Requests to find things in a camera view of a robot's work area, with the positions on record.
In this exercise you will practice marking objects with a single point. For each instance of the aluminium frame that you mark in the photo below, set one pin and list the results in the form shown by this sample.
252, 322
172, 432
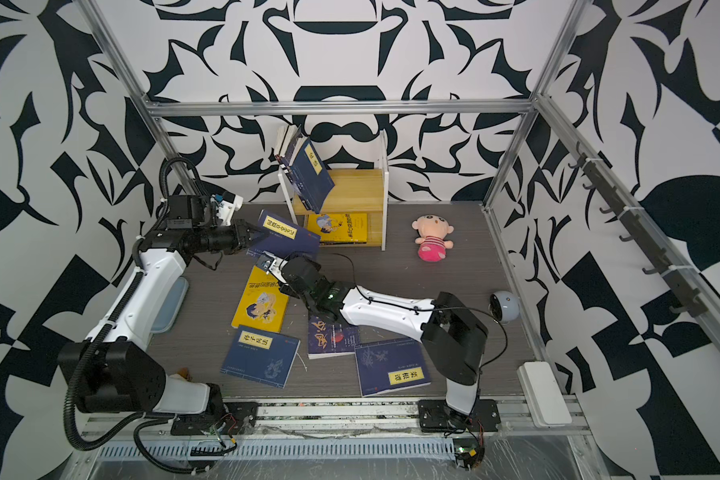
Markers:
538, 104

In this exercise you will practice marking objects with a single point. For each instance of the white box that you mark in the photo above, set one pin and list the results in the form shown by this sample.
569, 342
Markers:
543, 395

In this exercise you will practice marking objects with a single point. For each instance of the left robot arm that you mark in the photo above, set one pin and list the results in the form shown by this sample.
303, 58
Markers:
112, 381

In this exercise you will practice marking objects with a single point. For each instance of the yellow cartoon book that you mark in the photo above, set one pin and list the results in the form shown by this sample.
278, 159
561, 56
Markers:
339, 228
262, 306

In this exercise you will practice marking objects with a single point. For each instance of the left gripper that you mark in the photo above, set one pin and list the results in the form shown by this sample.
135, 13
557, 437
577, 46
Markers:
241, 236

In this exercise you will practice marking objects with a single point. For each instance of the brown white plush toy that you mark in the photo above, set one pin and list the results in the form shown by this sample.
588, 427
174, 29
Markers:
184, 374

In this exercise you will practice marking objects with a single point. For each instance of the navy book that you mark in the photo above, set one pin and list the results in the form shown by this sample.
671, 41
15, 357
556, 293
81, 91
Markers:
261, 356
287, 239
390, 366
310, 177

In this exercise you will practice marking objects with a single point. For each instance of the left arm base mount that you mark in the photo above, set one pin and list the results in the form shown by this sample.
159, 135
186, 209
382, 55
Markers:
231, 419

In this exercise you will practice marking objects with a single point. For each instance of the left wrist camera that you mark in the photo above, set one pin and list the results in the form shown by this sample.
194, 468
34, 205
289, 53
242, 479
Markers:
225, 206

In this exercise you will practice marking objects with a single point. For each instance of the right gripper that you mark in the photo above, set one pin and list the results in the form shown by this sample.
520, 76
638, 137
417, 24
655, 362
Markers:
290, 289

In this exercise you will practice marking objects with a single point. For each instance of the purple book lower centre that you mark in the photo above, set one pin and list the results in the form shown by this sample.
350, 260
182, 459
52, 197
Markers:
331, 339

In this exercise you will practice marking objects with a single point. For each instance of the pink plush doll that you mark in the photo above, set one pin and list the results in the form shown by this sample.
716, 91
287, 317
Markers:
432, 231

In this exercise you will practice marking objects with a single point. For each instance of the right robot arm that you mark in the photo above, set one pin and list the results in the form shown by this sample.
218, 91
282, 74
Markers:
452, 335

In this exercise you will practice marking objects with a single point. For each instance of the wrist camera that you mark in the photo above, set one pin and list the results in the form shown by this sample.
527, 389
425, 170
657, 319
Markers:
271, 265
225, 206

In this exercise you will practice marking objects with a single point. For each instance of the grey hook rail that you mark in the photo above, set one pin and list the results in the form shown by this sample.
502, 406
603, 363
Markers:
635, 221

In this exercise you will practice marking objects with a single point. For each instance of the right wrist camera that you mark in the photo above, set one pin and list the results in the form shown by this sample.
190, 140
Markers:
271, 265

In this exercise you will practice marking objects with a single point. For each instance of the light blue case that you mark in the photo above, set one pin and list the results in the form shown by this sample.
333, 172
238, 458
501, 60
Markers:
170, 308

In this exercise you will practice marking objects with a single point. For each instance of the purple book orange calligraphy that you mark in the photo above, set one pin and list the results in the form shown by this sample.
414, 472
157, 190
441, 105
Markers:
297, 135

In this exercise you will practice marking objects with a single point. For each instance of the white slotted cable duct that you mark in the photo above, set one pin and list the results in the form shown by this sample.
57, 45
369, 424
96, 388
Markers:
310, 449

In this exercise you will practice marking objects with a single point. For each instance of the white round speaker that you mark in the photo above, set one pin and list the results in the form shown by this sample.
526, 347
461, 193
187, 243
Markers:
504, 306

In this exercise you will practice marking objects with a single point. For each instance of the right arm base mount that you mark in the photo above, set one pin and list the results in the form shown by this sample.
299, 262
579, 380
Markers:
434, 416

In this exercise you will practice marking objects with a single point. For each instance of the wooden white-framed bookshelf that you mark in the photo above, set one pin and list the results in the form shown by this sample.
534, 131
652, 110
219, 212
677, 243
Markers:
364, 191

